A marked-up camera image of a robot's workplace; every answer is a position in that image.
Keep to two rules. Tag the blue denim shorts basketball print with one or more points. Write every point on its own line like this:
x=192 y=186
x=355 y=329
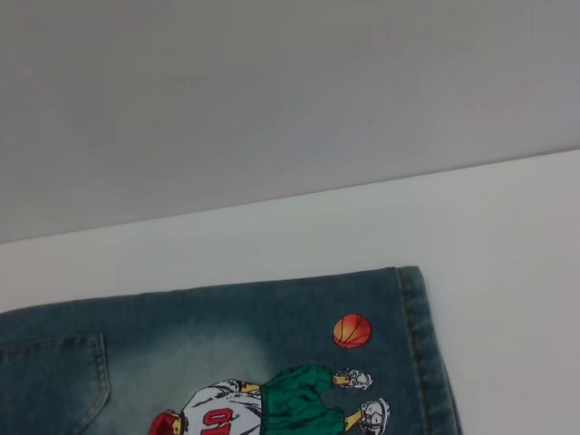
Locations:
x=226 y=344

